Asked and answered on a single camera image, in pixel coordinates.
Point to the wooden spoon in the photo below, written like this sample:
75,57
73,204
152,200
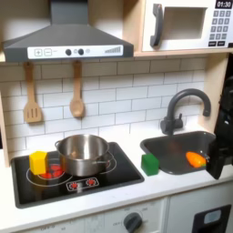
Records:
77,107

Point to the grey oven knob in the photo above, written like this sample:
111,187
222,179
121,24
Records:
133,222

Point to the orange toy carrot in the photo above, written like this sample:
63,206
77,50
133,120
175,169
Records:
195,159

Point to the steel pot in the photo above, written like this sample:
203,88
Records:
82,165

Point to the yellow block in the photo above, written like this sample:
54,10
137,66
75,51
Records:
38,164

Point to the dark grey tap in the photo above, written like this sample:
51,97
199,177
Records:
174,104

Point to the light wood shelf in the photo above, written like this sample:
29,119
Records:
170,53

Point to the dark grey sink basin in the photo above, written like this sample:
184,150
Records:
170,151

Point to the black stove top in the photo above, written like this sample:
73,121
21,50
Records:
121,176

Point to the wooden slotted spatula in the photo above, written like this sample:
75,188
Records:
32,112

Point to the green block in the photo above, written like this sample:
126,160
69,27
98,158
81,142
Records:
150,165

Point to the grey range hood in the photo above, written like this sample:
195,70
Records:
69,36

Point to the white toy microwave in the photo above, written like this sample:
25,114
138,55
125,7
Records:
188,44

